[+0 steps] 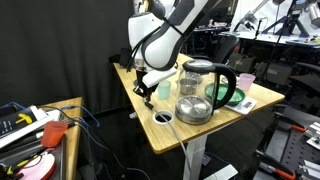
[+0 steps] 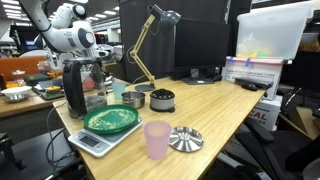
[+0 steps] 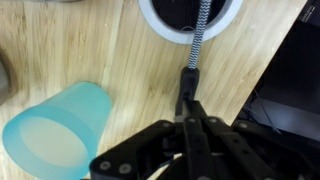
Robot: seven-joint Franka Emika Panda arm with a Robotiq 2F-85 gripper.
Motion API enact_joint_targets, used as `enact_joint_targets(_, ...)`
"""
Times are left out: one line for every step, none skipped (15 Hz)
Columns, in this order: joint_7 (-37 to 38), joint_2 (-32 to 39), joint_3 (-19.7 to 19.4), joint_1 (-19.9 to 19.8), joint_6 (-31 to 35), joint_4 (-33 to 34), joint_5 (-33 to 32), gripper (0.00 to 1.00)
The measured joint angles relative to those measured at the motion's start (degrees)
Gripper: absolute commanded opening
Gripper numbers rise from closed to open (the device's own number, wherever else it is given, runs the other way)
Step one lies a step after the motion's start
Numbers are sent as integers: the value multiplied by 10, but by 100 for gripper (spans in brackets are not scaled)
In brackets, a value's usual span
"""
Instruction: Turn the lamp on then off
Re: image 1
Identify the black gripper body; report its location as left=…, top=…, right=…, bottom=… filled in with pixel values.
left=135, top=68, right=150, bottom=89

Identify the gray cable with inline switch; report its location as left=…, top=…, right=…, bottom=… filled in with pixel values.
left=143, top=98, right=191, bottom=180

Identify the gray articulated desk lamp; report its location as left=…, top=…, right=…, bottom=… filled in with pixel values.
left=233, top=0, right=271, bottom=33

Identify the silver lamp head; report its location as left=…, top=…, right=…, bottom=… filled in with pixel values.
left=306, top=1, right=320, bottom=29

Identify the teal plastic cup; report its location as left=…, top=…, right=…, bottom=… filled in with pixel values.
left=157, top=80, right=172, bottom=101

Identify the black box device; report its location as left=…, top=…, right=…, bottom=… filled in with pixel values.
left=109, top=47, right=134, bottom=69

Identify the steel cup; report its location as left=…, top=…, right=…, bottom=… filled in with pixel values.
left=189, top=71, right=204, bottom=84
left=179, top=78, right=199, bottom=96

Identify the black mesh chair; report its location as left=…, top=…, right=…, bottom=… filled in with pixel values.
left=199, top=33, right=241, bottom=66

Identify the green plate with grains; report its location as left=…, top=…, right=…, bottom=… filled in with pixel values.
left=204, top=83, right=247, bottom=107

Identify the orange plastic cup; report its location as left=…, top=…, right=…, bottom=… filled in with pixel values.
left=40, top=120, right=69, bottom=149

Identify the white kitchen scale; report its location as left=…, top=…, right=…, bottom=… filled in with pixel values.
left=223, top=96, right=258, bottom=116

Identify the pink plastic cup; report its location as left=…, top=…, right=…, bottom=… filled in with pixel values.
left=238, top=72, right=257, bottom=92

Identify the pink disc with red rim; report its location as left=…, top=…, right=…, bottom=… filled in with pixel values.
left=13, top=150, right=58, bottom=180

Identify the black equipment case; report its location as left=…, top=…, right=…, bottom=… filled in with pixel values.
left=228, top=51, right=294, bottom=84

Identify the yellow black hand tool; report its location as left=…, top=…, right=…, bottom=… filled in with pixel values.
left=3, top=154, right=39, bottom=177

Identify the dark metal cart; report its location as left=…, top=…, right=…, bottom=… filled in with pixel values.
left=254, top=109, right=320, bottom=180

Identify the black tripod stand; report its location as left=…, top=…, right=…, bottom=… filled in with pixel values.
left=261, top=0, right=316, bottom=38

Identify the black office chair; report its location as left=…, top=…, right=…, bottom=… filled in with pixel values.
left=288, top=61, right=320, bottom=101

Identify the white desk cable grommet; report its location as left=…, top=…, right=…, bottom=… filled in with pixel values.
left=152, top=109, right=175, bottom=126

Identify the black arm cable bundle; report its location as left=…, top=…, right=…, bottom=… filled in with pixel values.
left=126, top=18, right=184, bottom=73

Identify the glass electric kettle black handle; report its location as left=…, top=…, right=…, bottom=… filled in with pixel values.
left=174, top=59, right=237, bottom=126

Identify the blue cable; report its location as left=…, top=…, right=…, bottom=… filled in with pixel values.
left=41, top=104, right=152, bottom=180

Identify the white desk leg frame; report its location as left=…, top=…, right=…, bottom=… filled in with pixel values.
left=181, top=134, right=240, bottom=180

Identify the yellow T-handle tool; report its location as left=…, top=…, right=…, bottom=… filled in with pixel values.
left=14, top=112, right=34, bottom=125

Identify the black clamp orange handle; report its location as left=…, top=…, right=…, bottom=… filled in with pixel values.
left=254, top=150, right=297, bottom=180
left=273, top=112, right=308, bottom=134

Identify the silver aluminium bracket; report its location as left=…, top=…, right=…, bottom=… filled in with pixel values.
left=305, top=121, right=320, bottom=151
left=297, top=159, right=320, bottom=180

